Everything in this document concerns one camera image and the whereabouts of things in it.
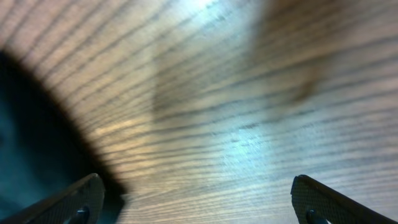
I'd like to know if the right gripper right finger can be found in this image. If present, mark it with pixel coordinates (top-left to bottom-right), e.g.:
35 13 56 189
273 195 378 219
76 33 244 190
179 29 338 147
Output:
290 175 397 224

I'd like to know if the black t-shirt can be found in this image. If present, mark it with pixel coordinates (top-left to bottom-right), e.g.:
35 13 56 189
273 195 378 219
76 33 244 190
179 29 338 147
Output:
1 52 125 223

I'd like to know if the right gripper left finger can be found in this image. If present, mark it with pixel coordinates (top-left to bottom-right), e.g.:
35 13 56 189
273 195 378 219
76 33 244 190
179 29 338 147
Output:
1 173 105 224

